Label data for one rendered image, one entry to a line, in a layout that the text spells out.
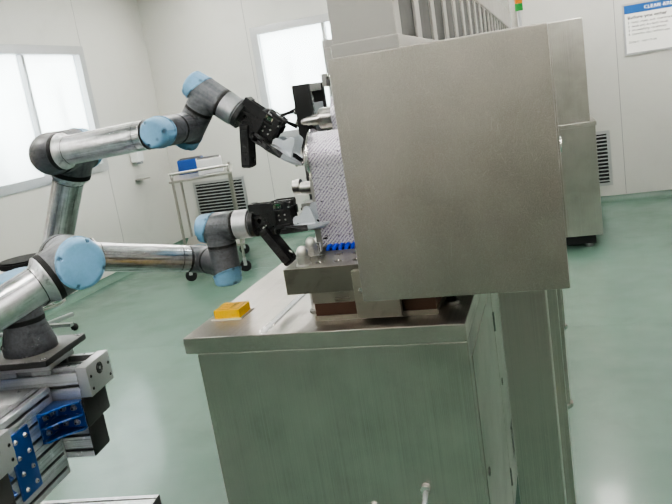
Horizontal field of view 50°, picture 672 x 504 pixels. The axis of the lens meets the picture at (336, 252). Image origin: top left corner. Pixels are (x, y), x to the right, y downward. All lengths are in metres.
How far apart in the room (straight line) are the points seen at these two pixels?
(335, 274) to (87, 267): 0.56
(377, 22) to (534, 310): 0.41
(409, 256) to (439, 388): 0.73
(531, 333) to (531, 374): 0.06
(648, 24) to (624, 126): 0.91
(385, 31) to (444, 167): 0.17
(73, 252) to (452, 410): 0.90
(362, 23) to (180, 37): 7.32
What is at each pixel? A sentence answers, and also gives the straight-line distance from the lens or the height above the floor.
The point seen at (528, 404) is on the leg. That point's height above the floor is 0.96.
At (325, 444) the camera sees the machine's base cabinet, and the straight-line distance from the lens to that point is 1.71.
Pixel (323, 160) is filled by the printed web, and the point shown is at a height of 1.25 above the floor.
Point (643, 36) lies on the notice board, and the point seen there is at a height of 1.47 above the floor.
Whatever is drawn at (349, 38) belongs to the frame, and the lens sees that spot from 0.88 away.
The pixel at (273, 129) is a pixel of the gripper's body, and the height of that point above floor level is 1.34.
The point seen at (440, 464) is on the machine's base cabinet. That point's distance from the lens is 1.67.
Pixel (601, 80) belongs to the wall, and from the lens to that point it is 7.26.
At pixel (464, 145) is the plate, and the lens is 0.85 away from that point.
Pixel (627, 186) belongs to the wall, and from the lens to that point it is 7.38.
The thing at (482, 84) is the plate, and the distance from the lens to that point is 0.84.
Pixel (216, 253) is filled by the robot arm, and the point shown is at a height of 1.05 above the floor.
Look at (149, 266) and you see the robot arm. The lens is 1.94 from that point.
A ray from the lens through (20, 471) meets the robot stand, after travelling 2.10.
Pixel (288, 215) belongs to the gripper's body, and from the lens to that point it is 1.80.
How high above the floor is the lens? 1.40
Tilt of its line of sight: 12 degrees down
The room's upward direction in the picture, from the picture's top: 9 degrees counter-clockwise
